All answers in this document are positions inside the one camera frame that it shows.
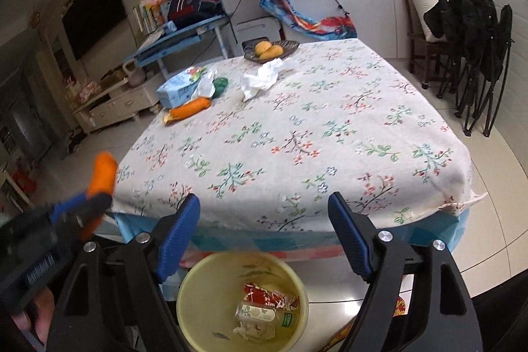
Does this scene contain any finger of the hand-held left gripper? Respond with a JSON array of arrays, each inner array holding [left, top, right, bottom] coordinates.
[[68, 193, 115, 233], [49, 193, 97, 224]]

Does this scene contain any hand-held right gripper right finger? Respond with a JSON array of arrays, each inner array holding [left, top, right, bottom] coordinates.
[[328, 191, 484, 352]]

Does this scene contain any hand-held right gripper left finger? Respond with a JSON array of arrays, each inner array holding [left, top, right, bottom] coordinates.
[[49, 194, 201, 352]]

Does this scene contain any orange peel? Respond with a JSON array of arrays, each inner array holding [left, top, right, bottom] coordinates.
[[80, 151, 118, 242], [162, 97, 212, 126]]

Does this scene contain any yellow plastic bin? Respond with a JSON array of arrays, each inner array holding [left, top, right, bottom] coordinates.
[[176, 251, 310, 352]]

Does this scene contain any orange red snack packet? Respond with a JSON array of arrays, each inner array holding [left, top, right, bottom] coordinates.
[[241, 283, 300, 312]]

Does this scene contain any crushed clear plastic bottle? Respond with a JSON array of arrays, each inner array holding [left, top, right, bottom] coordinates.
[[235, 303, 299, 330]]

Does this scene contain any small white tissue wad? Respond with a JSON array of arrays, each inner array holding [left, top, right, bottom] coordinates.
[[233, 321, 277, 341]]

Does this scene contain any blue milk carton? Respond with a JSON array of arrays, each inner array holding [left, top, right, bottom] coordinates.
[[155, 65, 209, 109]]

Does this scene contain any person's left hand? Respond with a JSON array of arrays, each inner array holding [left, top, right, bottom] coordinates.
[[12, 287, 57, 345]]

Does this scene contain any blue plastic table cover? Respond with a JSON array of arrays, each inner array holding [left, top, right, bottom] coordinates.
[[111, 208, 473, 297]]

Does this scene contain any red yellow printed sheet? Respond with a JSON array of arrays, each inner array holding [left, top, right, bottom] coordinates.
[[322, 296, 408, 352]]

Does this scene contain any cream television stand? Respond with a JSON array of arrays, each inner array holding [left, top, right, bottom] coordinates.
[[73, 81, 164, 135]]

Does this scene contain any floral tablecloth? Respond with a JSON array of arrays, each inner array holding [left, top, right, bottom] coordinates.
[[111, 38, 488, 234]]

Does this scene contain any pink kettlebell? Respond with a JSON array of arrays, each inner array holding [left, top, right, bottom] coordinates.
[[122, 60, 148, 87]]

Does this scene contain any white green plastic wrapper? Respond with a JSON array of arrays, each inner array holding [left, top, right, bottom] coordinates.
[[194, 67, 230, 100]]

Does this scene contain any white plastic bag wrapper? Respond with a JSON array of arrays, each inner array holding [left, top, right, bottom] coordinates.
[[241, 57, 298, 102]]

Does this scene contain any blue study desk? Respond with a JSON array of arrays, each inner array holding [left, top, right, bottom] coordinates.
[[121, 14, 232, 89]]

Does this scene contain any row of books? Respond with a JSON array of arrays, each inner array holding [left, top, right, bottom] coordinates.
[[132, 0, 171, 35]]

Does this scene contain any woven grey fruit plate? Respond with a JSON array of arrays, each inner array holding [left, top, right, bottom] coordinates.
[[243, 40, 301, 62]]

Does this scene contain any wooden chair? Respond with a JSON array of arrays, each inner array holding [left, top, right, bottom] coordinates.
[[393, 0, 455, 85]]

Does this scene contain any white air purifier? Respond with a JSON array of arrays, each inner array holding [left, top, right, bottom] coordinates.
[[237, 17, 285, 56]]

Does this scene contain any dark striped backpack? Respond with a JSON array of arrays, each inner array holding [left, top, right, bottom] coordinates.
[[167, 0, 224, 29]]

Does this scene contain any black folding chair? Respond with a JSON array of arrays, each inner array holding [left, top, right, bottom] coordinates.
[[423, 0, 515, 138]]

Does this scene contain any white pillow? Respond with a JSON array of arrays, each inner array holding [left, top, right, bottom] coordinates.
[[402, 0, 443, 44]]

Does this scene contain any black wall television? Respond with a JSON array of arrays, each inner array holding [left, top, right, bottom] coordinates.
[[61, 0, 128, 62]]

